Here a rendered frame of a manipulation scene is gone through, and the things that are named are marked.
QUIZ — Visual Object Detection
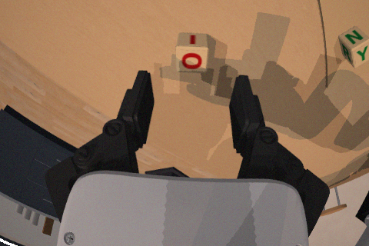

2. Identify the cream letter block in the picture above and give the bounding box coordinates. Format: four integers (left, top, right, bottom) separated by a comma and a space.
338, 26, 369, 68
176, 33, 209, 73

